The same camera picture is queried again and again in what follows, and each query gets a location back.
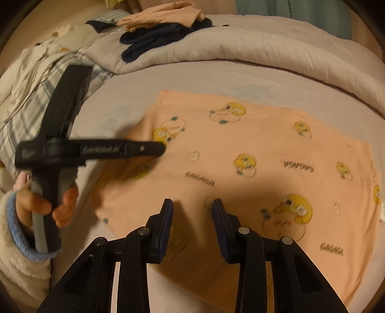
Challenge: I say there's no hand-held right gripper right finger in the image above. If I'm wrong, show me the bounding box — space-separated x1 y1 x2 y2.
212 199 349 313

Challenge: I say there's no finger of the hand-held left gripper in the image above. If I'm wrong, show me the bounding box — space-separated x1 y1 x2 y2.
45 64 94 142
126 140 168 157

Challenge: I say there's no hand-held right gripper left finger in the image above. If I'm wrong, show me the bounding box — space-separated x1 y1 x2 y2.
36 198 175 313

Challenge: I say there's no peach printed long-sleeve shirt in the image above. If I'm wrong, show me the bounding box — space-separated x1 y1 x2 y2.
95 89 382 308

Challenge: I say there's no person's left hand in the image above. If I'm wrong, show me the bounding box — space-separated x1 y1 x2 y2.
15 184 79 228

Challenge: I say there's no blue plaid blanket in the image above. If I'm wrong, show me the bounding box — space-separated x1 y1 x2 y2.
0 50 115 169

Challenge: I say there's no white crumpled cloth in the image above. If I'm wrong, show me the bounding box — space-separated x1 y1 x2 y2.
0 46 65 121

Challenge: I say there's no cream pillow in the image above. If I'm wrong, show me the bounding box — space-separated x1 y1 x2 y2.
39 26 91 52

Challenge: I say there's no dark cloth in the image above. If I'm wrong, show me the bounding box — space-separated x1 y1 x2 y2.
86 20 116 33

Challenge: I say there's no blue plaid pillow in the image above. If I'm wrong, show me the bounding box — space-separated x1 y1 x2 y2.
90 8 130 25

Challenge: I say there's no dark navy garment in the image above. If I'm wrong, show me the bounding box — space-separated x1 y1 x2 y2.
120 18 212 64

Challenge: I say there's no folded peach garment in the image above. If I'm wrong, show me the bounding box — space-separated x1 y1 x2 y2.
117 1 205 32

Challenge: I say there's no grey duvet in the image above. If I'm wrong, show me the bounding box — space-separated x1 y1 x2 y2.
86 13 385 118

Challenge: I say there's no teal curtain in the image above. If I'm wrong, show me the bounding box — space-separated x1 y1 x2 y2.
236 0 352 39

